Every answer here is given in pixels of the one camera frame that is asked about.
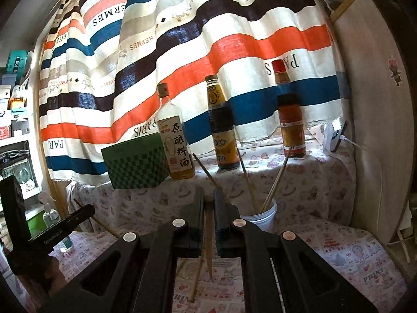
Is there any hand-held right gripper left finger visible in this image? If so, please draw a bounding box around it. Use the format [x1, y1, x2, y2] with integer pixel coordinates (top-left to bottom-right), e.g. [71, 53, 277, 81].
[41, 187, 206, 313]

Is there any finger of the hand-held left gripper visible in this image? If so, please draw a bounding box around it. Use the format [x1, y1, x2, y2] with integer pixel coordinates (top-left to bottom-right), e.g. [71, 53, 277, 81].
[29, 205, 95, 251]

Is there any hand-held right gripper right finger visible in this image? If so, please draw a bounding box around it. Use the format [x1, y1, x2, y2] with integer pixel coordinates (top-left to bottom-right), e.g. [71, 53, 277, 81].
[213, 187, 380, 313]

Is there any white plastic cup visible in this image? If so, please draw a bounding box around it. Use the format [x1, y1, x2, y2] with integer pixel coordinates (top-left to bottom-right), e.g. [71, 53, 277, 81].
[239, 199, 278, 233]

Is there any person's left hand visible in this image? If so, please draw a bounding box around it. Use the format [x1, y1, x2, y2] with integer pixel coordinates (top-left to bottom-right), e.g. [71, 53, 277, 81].
[20, 257, 67, 296]

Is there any clear bottle green label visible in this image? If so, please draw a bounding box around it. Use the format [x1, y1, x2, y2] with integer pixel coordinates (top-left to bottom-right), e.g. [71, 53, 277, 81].
[60, 231, 75, 255]

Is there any clear spray bottle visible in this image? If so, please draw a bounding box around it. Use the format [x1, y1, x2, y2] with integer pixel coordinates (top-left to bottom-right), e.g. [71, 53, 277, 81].
[38, 192, 61, 229]

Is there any green checkered box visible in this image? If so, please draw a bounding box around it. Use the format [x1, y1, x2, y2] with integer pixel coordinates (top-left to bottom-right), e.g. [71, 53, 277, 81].
[101, 134, 170, 190]

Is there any clear cooking wine bottle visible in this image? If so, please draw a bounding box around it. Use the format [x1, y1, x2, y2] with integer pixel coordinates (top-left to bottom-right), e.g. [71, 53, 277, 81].
[156, 83, 196, 180]

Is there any dark soy sauce bottle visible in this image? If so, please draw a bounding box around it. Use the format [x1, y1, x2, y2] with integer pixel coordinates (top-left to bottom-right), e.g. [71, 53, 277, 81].
[205, 75, 241, 171]

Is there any printed tablecloth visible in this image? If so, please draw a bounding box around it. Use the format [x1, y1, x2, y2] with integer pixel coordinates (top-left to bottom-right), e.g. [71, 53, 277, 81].
[49, 134, 408, 313]

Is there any white shelf with boxes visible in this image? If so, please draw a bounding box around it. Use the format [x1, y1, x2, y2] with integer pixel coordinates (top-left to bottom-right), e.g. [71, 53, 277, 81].
[0, 49, 41, 209]

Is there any red-capped sauce bottle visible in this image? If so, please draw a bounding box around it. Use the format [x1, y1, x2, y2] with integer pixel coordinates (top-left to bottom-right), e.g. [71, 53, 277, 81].
[272, 59, 307, 157]

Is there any striped curtain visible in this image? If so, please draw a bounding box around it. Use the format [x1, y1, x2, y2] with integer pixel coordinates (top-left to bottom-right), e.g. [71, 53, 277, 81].
[39, 0, 347, 186]

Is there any pale wooden board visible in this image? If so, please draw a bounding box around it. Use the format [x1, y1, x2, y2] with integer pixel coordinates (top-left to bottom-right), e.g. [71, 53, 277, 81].
[329, 0, 414, 245]

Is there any white cable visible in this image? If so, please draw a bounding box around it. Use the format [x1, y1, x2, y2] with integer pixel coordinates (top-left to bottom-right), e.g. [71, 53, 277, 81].
[344, 137, 370, 152]

